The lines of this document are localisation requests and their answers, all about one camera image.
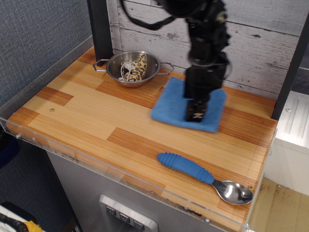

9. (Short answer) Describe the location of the steel bowl with handles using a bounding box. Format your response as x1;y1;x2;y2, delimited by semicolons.
93;51;174;88

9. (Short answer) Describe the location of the clear acrylic table guard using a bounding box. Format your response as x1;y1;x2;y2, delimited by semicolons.
0;39;277;232

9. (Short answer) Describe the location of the black frame post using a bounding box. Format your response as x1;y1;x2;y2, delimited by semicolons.
87;0;113;61
271;15;309;120

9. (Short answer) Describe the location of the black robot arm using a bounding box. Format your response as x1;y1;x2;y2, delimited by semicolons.
157;0;230;122

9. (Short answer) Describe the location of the leopard print plush toy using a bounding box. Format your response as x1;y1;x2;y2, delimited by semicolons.
118;53;147;82

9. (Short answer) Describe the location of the blue handled metal spoon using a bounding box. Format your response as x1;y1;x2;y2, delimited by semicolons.
157;153;253;205

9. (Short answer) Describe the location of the yellow black object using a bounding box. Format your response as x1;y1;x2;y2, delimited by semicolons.
0;203;43;232

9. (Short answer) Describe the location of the silver toy fridge cabinet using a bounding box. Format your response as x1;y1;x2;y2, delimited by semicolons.
47;152;218;232

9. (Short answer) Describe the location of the black left frame post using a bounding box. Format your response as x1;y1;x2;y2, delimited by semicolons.
87;0;113;61

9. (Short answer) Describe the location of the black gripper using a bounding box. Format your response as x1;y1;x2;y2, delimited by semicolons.
183;52;230;122

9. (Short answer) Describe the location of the blue cloth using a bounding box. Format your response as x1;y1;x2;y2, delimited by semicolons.
151;77;226;133

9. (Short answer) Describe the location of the white box with grooves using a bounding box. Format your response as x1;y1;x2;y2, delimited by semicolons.
264;91;309;195

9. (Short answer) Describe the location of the black right frame post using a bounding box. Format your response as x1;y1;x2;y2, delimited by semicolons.
271;15;309;120

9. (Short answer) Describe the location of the silver dispenser button panel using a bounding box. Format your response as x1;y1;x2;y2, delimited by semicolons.
99;194;158;232

